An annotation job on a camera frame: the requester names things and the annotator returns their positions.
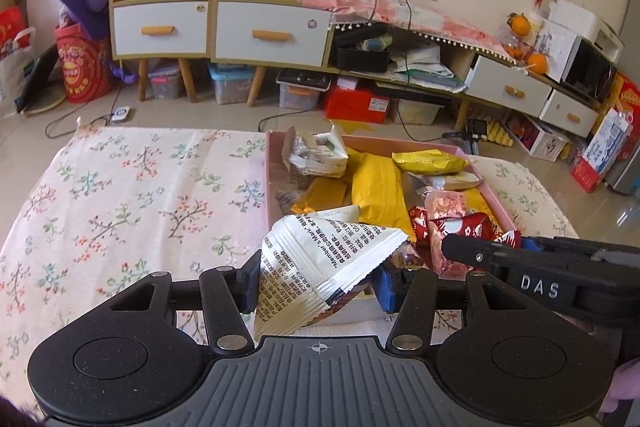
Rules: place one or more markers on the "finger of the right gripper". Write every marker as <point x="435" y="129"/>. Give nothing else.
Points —
<point x="530" y="244"/>
<point x="494" y="258"/>

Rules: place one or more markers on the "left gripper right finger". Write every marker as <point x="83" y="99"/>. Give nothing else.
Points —
<point x="411" y="295"/>

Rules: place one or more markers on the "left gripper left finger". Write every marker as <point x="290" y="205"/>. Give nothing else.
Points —
<point x="227" y="294"/>

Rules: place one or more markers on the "red white candy packet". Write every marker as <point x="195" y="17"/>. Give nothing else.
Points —
<point x="477" y="225"/>

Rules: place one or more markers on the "yellow cake snack packet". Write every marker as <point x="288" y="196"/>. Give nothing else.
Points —
<point x="475" y="203"/>

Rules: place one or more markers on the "pink nougat snack packet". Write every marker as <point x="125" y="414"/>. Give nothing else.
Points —
<point x="444" y="204"/>

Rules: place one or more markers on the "red small snack packet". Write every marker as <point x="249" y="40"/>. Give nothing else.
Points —
<point x="419" y="220"/>

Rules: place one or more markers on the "white text snack packet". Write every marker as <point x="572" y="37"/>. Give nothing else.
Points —
<point x="308" y="264"/>

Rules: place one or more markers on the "large yellow snack bag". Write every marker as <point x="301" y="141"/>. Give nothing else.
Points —
<point x="377" y="191"/>

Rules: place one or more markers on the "gold yellow snack packet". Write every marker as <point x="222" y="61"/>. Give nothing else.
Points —
<point x="322" y="194"/>

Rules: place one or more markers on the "yellow blue-label snack packet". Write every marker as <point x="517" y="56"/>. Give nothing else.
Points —
<point x="430" y="162"/>

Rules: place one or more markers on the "white pecan snack packet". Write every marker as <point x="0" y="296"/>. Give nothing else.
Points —
<point x="315" y="154"/>

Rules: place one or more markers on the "pink cardboard box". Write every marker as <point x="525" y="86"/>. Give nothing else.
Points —
<point x="426" y="191"/>

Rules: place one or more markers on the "silver refrigerator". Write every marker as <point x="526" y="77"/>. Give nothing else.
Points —
<point x="624" y="175"/>

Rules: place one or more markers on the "blue white milk carton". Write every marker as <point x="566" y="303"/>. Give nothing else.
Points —
<point x="602" y="151"/>

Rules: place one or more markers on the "floral tablecloth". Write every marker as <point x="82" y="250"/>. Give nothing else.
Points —
<point x="117" y="204"/>

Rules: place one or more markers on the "orange fruit lower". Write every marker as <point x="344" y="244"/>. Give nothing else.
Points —
<point x="537" y="63"/>

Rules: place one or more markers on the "orange fruit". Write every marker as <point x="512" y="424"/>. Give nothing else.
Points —
<point x="537" y="63"/>
<point x="519" y="24"/>

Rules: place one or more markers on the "white microwave oven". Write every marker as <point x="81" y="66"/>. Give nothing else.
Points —
<point x="575" y="62"/>

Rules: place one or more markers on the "blue lid plastic bin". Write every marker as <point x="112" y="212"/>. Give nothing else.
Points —
<point x="231" y="83"/>

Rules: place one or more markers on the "red cardboard box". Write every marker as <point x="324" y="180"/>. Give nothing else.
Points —
<point x="356" y="105"/>

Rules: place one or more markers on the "black storage bag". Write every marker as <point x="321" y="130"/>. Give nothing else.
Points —
<point x="362" y="48"/>

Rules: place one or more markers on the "red patterned gift bag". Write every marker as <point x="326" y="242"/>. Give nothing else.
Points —
<point x="85" y="64"/>

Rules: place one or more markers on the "pink floral cloth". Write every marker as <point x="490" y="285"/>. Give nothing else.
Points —
<point x="414" y="16"/>

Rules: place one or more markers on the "wooden white drawer cabinet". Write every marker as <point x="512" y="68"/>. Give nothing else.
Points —
<point x="282" y="33"/>

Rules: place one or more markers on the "white paper shopping bag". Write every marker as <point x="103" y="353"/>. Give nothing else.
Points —
<point x="17" y="59"/>

